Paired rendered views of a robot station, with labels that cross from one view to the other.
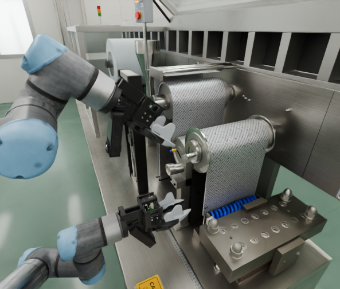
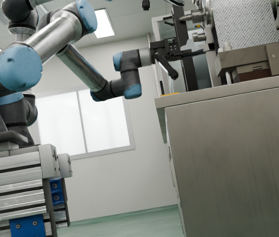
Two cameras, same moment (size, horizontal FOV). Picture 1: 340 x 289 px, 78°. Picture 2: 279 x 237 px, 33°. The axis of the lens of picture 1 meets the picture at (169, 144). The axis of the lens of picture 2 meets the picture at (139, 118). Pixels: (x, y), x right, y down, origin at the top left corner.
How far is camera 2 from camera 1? 1.71 m
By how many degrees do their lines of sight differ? 44
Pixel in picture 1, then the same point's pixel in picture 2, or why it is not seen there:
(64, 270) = (115, 82)
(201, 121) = not seen: hidden behind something
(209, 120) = not seen: hidden behind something
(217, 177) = (226, 26)
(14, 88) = (96, 196)
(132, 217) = (157, 45)
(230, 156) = (232, 8)
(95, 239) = (132, 52)
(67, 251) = (116, 56)
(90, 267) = (129, 75)
